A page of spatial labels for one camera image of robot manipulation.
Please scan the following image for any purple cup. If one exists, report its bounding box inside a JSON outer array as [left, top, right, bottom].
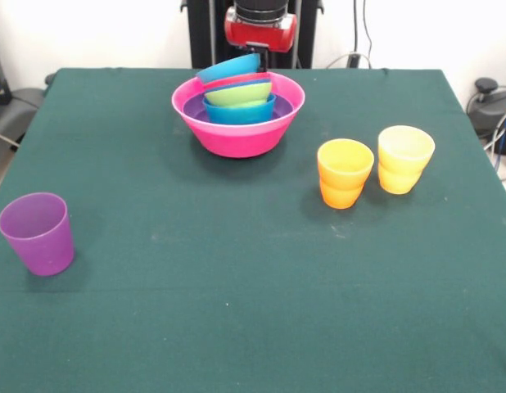
[[0, 192, 75, 278]]

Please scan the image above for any small red-pink bowl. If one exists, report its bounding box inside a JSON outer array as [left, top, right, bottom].
[[202, 72, 271, 89]]

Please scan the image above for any yellow cup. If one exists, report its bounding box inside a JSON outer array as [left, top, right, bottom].
[[377, 125, 436, 177]]

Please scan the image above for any blue ringed flat-bottom bowl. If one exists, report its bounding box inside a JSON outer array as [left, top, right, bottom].
[[202, 93, 278, 125]]

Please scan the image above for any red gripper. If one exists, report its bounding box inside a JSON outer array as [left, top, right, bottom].
[[224, 8, 299, 74]]

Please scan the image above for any green bowl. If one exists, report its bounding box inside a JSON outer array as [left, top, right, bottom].
[[203, 80, 274, 110]]

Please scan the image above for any purple bowl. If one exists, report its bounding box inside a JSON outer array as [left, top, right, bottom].
[[182, 93, 295, 124]]

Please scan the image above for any dark green tablecloth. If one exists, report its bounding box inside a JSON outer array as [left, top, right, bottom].
[[0, 67, 506, 393]]

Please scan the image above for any cyan bowl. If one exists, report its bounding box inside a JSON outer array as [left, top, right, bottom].
[[195, 52, 263, 85]]

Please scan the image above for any large pink bowl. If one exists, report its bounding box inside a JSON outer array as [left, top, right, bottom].
[[170, 72, 307, 160]]

